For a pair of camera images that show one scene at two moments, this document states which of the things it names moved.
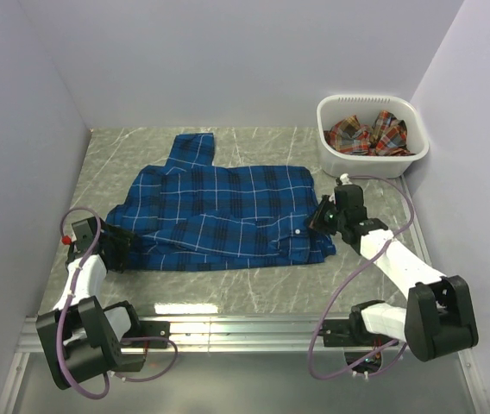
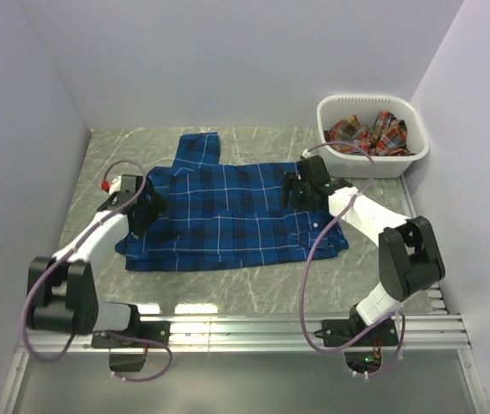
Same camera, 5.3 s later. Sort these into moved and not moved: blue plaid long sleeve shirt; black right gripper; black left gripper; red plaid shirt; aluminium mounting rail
Moved: black right gripper; black left gripper
Not moved: aluminium mounting rail; blue plaid long sleeve shirt; red plaid shirt
